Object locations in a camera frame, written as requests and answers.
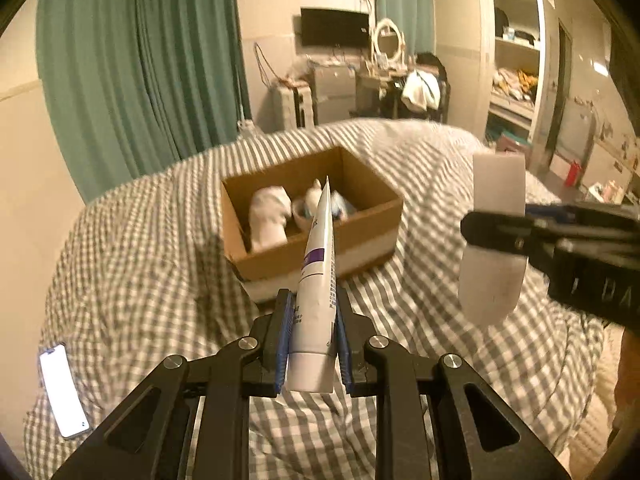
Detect white cream tube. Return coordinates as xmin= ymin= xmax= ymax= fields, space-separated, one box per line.
xmin=286 ymin=183 xmax=336 ymax=393

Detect white earbuds case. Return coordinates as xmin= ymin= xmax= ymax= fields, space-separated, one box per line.
xmin=458 ymin=152 xmax=527 ymax=327

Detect white plaster bear figurine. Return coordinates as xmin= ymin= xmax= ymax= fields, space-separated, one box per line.
xmin=248 ymin=186 xmax=292 ymax=252

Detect floral tissue pack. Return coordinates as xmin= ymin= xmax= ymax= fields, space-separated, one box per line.
xmin=331 ymin=191 xmax=357 ymax=221

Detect brown cardboard box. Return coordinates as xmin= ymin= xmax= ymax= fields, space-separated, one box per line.
xmin=221 ymin=146 xmax=404 ymax=283

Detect small white bunny figurine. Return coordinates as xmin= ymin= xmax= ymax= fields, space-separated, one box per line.
xmin=292 ymin=179 xmax=322 ymax=232

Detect grey checkered bed cover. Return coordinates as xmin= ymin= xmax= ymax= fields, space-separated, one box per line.
xmin=22 ymin=118 xmax=609 ymax=480

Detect white cloth on chair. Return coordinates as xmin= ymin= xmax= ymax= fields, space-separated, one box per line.
xmin=401 ymin=70 xmax=442 ymax=113

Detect white louvered wardrobe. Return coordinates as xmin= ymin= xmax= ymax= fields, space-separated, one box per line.
xmin=434 ymin=0 xmax=559 ymax=142

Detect wooden dressing table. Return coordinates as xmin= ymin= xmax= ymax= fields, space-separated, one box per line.
xmin=350 ymin=70 xmax=411 ymax=119

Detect large clear water jug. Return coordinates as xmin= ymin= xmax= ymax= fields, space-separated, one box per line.
xmin=236 ymin=105 xmax=264 ymax=138

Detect white suitcase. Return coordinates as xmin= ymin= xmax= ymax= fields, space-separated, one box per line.
xmin=271 ymin=81 xmax=314 ymax=130

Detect white smartphone lit screen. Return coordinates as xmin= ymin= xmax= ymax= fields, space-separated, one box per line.
xmin=39 ymin=344 xmax=91 ymax=439

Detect white oval vanity mirror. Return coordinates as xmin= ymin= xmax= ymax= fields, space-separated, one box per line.
xmin=371 ymin=18 xmax=406 ymax=68

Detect silver mini fridge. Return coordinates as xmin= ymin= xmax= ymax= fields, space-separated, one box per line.
xmin=310 ymin=65 xmax=356 ymax=125

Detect small green window curtain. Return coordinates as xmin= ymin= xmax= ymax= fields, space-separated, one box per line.
xmin=372 ymin=0 xmax=436 ymax=57

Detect large green curtain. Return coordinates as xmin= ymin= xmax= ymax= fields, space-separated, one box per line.
xmin=36 ymin=0 xmax=250 ymax=202

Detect black wall television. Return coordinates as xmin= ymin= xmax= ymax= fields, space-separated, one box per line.
xmin=300 ymin=8 xmax=369 ymax=49

